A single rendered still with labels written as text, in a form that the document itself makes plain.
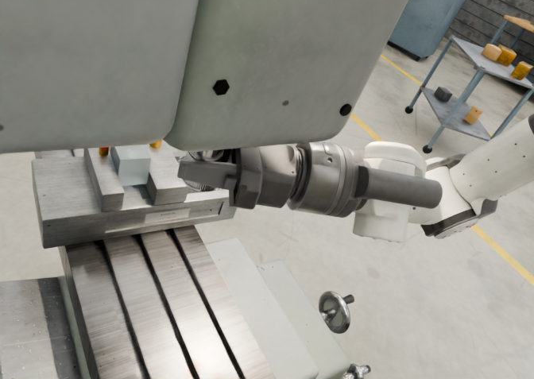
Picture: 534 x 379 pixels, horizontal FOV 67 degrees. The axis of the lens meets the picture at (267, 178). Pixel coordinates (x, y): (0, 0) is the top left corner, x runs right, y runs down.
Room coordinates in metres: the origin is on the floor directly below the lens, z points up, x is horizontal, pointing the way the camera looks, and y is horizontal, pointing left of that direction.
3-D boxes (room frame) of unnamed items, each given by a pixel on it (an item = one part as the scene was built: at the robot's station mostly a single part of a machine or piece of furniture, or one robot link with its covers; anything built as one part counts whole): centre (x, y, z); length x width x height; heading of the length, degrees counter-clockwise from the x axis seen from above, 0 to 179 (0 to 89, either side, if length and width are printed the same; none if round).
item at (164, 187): (0.57, 0.19, 1.02); 0.15 x 0.06 x 0.04; 42
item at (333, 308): (0.71, -0.29, 0.63); 0.16 x 0.12 x 0.12; 134
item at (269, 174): (0.40, -0.01, 1.23); 0.13 x 0.12 x 0.10; 19
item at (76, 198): (0.55, 0.21, 0.98); 0.35 x 0.15 x 0.11; 132
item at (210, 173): (0.34, 0.06, 1.23); 0.06 x 0.02 x 0.03; 109
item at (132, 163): (0.53, 0.23, 1.04); 0.06 x 0.05 x 0.06; 42
